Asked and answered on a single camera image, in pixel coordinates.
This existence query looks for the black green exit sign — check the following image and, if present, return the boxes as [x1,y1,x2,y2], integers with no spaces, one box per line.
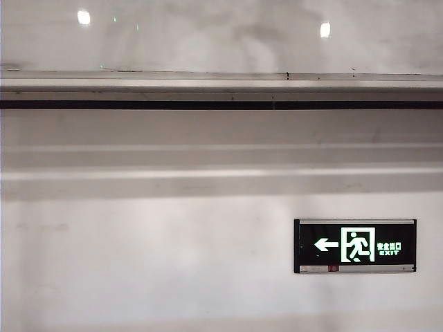
[293,218,417,275]

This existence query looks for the white glossy whiteboard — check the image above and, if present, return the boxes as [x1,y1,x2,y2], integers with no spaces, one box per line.
[0,0,443,75]

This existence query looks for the aluminium whiteboard tray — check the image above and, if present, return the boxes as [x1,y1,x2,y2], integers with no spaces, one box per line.
[0,68,443,103]

